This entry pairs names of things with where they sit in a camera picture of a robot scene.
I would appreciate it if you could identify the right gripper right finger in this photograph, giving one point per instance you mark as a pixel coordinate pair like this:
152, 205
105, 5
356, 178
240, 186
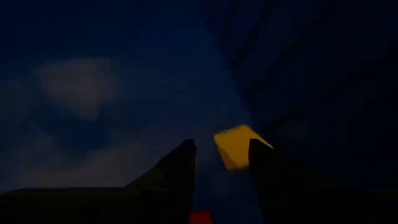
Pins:
311, 205

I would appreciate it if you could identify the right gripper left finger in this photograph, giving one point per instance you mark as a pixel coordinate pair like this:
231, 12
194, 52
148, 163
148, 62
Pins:
93, 208

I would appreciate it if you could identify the yellow foam block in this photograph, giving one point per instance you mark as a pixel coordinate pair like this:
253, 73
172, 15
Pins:
233, 146

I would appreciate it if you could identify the small red rounded block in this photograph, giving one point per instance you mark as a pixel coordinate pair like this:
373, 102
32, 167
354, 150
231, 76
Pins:
200, 218

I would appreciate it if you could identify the large blue plastic bin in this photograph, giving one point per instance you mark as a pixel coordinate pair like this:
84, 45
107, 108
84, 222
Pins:
155, 46

